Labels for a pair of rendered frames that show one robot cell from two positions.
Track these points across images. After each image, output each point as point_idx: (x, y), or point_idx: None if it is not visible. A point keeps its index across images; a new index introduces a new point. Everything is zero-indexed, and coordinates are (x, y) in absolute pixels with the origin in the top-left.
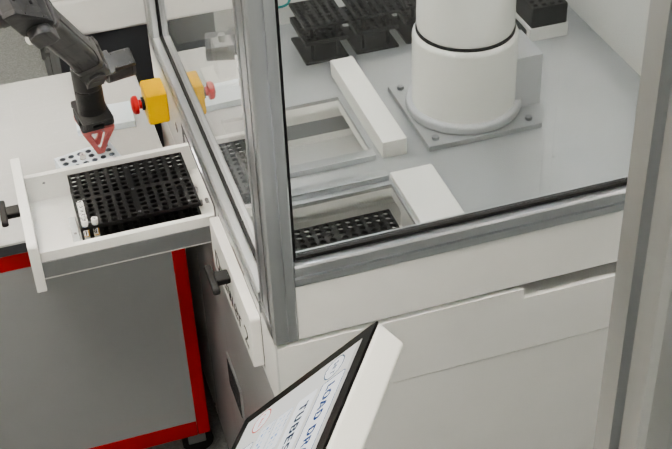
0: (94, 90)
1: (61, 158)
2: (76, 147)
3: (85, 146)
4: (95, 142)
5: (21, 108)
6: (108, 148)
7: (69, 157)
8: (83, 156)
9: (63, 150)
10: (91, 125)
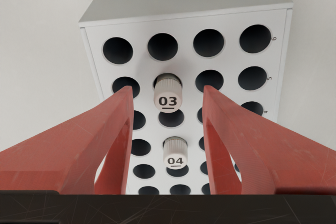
0: None
1: (138, 192)
2: (7, 92)
3: (7, 65)
4: (131, 114)
5: None
6: (148, 42)
7: (134, 168)
8: (187, 156)
9: (18, 126)
10: None
